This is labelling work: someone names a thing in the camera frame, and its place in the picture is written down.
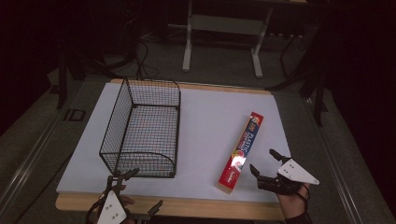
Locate black wire basket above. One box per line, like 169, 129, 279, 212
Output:
99, 77, 182, 179

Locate white table mat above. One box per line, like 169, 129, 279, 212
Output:
56, 81, 292, 204

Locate black floor bracket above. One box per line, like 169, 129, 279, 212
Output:
63, 108, 87, 122

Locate black metal stand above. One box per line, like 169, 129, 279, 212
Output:
55, 49, 69, 110

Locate black floor cables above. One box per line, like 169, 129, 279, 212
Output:
132, 39, 161, 80

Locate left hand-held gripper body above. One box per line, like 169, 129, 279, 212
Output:
92, 175, 151, 224

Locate metal floor rail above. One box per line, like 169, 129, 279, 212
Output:
0, 104, 73, 216
302, 95, 366, 224

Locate red plastic wrap box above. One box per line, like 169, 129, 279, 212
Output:
216, 111, 265, 195

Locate person's left hand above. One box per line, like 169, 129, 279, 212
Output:
119, 184, 136, 224

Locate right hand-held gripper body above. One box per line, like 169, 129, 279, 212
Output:
257, 158, 320, 197

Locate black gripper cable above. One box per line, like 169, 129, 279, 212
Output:
294, 184, 311, 203
85, 197, 105, 224

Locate person's right hand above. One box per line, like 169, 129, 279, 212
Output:
276, 183, 311, 220

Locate white metal table frame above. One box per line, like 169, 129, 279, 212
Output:
181, 0, 275, 79

